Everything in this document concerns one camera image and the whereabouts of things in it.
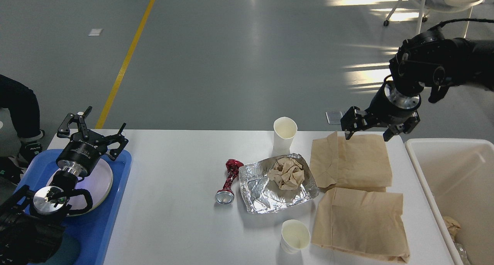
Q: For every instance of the teal mug yellow inside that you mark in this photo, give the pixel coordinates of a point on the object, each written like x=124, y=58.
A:
x=68, y=252

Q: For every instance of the blue plastic tray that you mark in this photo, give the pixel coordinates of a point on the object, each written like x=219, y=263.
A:
x=93, y=230

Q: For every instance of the person dark trousers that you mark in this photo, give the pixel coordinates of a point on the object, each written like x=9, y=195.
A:
x=23, y=106

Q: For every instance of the lying white paper cup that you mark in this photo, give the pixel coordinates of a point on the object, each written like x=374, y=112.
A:
x=295, y=236

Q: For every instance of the pink plate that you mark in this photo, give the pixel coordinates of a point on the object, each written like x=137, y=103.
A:
x=73, y=189

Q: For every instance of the brown paper bag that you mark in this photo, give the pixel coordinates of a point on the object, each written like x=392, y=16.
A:
x=363, y=223
x=361, y=162

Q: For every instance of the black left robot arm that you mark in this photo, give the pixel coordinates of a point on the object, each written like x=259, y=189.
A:
x=31, y=220

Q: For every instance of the crumpled paper in bin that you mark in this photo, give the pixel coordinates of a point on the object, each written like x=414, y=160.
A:
x=452, y=225

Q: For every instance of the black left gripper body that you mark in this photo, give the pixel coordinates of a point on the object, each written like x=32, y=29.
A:
x=81, y=157

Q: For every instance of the brown paper napkin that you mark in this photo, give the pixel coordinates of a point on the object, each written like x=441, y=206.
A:
x=287, y=173

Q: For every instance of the white plastic bin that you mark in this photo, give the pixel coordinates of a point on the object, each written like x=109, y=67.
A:
x=457, y=176

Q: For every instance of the clear floor plate left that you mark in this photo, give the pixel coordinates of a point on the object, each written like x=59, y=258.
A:
x=334, y=117

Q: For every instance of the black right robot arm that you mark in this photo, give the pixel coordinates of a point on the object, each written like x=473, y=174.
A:
x=426, y=60

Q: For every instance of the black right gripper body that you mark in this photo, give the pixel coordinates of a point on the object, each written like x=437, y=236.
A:
x=392, y=107

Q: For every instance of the crushed red can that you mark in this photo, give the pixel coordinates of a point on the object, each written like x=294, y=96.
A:
x=225, y=196

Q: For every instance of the aluminium foil tray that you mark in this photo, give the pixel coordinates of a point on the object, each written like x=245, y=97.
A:
x=261, y=195

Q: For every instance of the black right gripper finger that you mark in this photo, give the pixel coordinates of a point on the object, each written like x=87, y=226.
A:
x=407, y=126
x=356, y=119

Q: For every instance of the green plate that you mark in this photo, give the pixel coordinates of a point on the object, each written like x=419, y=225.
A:
x=99, y=183

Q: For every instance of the upright white paper cup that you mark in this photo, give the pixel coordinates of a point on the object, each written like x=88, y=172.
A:
x=285, y=130

